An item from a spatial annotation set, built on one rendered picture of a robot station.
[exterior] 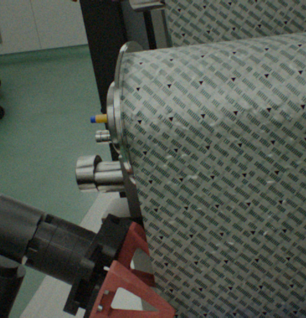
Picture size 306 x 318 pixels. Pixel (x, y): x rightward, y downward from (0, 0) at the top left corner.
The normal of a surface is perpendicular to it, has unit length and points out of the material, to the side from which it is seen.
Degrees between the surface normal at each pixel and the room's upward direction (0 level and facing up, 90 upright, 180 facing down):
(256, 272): 90
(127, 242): 88
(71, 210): 0
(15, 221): 51
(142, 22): 90
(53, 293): 0
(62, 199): 0
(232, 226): 90
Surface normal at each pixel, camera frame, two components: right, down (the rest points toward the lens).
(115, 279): 0.14, 0.50
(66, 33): -0.21, 0.39
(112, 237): 0.32, -0.84
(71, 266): -0.13, 0.19
